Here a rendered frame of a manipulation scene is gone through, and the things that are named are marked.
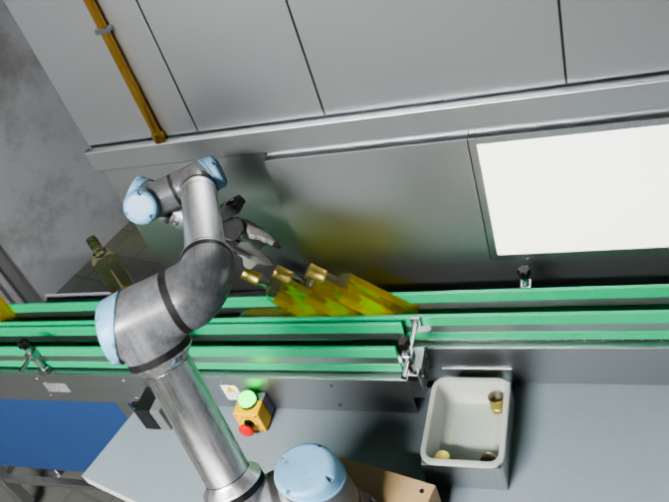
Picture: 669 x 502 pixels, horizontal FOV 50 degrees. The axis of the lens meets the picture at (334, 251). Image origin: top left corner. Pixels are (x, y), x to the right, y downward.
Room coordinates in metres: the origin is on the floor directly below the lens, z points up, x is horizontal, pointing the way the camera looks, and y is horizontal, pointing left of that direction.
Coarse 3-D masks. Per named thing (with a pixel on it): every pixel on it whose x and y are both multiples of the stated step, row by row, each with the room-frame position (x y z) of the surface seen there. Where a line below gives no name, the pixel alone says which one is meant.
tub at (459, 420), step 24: (456, 384) 1.05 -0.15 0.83; (480, 384) 1.03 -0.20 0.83; (504, 384) 1.00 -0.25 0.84; (432, 408) 1.00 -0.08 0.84; (456, 408) 1.03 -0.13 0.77; (480, 408) 1.01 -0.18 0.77; (504, 408) 0.94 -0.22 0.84; (432, 432) 0.96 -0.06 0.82; (456, 432) 0.97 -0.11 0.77; (480, 432) 0.95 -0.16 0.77; (504, 432) 0.88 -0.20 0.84; (432, 456) 0.92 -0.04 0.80; (456, 456) 0.92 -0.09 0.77; (504, 456) 0.83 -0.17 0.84
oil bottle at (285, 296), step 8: (272, 280) 1.36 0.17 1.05; (272, 288) 1.34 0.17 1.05; (280, 288) 1.33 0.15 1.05; (288, 288) 1.34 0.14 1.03; (296, 288) 1.34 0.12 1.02; (272, 296) 1.34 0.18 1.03; (280, 296) 1.33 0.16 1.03; (288, 296) 1.32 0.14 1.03; (296, 296) 1.32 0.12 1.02; (280, 304) 1.33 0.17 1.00; (288, 304) 1.32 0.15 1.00; (296, 304) 1.31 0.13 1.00; (304, 304) 1.30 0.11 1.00; (296, 312) 1.32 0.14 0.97; (304, 312) 1.31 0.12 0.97; (312, 312) 1.30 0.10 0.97; (320, 312) 1.29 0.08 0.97
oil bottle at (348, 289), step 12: (348, 276) 1.28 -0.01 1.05; (336, 288) 1.26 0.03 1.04; (348, 288) 1.25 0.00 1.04; (360, 288) 1.26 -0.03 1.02; (372, 288) 1.26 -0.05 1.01; (336, 300) 1.26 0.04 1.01; (348, 300) 1.25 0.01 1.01; (360, 300) 1.24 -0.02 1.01; (372, 300) 1.23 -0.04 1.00; (384, 300) 1.23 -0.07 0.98; (396, 300) 1.24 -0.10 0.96; (360, 312) 1.24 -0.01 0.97; (372, 312) 1.23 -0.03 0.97; (384, 312) 1.21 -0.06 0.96; (396, 312) 1.21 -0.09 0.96; (408, 312) 1.21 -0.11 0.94
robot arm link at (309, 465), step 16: (304, 448) 0.84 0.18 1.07; (320, 448) 0.83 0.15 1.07; (288, 464) 0.82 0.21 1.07; (304, 464) 0.81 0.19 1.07; (320, 464) 0.80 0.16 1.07; (336, 464) 0.79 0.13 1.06; (272, 480) 0.81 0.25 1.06; (288, 480) 0.79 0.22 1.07; (304, 480) 0.78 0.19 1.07; (320, 480) 0.76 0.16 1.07; (336, 480) 0.77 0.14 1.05; (272, 496) 0.78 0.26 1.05; (288, 496) 0.76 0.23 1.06; (304, 496) 0.75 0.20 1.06; (320, 496) 0.75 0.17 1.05; (336, 496) 0.76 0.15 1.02; (352, 496) 0.78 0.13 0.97
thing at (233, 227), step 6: (222, 222) 1.39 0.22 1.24; (228, 222) 1.40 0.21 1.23; (234, 222) 1.40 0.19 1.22; (240, 222) 1.40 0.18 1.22; (228, 228) 1.38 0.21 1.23; (234, 228) 1.38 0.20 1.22; (240, 228) 1.39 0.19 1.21; (228, 234) 1.36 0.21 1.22; (234, 234) 1.36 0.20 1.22; (240, 234) 1.39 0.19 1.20; (234, 240) 1.35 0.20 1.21; (240, 240) 1.36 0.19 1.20
